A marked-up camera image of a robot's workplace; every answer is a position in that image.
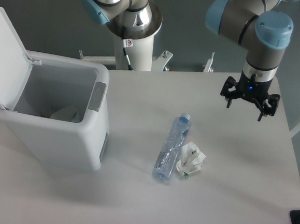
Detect black cable on pedestal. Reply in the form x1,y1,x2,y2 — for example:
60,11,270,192
119,26,137,71

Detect white plastic trash can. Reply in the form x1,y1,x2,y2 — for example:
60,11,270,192
0,7,110,171

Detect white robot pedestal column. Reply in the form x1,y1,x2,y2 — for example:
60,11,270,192
106,2,163,71

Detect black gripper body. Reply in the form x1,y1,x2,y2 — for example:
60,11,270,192
234,72,272,104

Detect clear plastic water bottle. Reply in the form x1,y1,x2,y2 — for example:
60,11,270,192
152,113,191,181

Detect trash inside the can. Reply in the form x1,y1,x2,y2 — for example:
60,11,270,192
41,106,80,123

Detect white paper wrapper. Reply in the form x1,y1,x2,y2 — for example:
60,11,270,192
176,142,206,178

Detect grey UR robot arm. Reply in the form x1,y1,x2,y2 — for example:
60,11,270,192
81,0,294,116

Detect white clamp post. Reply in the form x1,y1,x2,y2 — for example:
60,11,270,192
203,52,215,72

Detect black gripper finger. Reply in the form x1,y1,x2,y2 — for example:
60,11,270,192
253,94,281,122
220,76,242,108

